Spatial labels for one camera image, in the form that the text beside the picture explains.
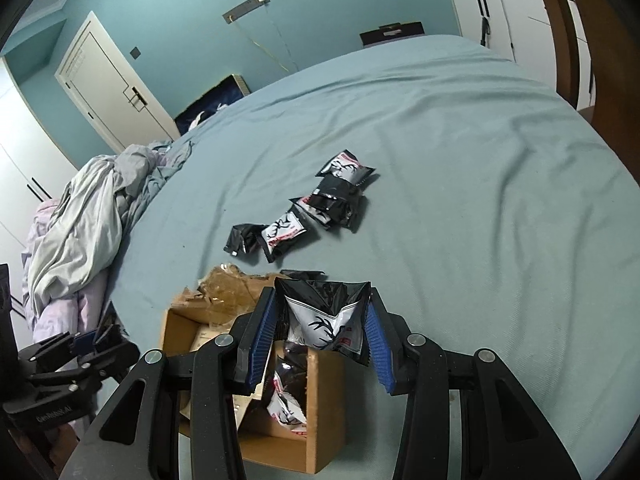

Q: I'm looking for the pink checked bedding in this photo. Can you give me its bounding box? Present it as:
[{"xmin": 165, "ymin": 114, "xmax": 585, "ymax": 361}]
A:
[{"xmin": 21, "ymin": 200, "xmax": 108, "ymax": 342}]

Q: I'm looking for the brown cardboard box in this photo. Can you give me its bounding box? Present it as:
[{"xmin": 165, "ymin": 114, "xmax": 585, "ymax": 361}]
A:
[{"xmin": 160, "ymin": 263, "xmax": 346, "ymax": 474}]

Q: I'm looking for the crumpled grey duvet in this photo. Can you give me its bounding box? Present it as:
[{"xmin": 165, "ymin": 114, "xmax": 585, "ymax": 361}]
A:
[{"xmin": 26, "ymin": 141, "xmax": 192, "ymax": 315}]

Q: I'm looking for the teal bed sheet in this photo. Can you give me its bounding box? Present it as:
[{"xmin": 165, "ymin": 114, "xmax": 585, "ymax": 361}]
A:
[{"xmin": 111, "ymin": 36, "xmax": 639, "ymax": 479}]

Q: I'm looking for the white door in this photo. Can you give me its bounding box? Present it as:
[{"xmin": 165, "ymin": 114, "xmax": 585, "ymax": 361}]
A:
[{"xmin": 55, "ymin": 12, "xmax": 180, "ymax": 153}]

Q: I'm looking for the dark framed picture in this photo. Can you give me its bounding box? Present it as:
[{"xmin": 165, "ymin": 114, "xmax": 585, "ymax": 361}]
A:
[{"xmin": 175, "ymin": 74, "xmax": 250, "ymax": 136}]

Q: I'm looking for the top deer snack packet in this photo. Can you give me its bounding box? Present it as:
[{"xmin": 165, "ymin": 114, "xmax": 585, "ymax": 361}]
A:
[{"xmin": 316, "ymin": 150, "xmax": 375, "ymax": 186}]

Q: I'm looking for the white cabinet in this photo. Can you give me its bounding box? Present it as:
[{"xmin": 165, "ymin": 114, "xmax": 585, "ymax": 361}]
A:
[{"xmin": 444, "ymin": 0, "xmax": 597, "ymax": 111}]

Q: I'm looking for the black bag behind bed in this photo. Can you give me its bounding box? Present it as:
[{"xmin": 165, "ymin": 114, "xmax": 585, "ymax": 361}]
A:
[{"xmin": 359, "ymin": 21, "xmax": 425, "ymax": 48}]

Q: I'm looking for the brown wooden chair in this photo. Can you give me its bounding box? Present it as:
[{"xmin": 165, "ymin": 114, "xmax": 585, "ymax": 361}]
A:
[{"xmin": 544, "ymin": 0, "xmax": 639, "ymax": 179}]

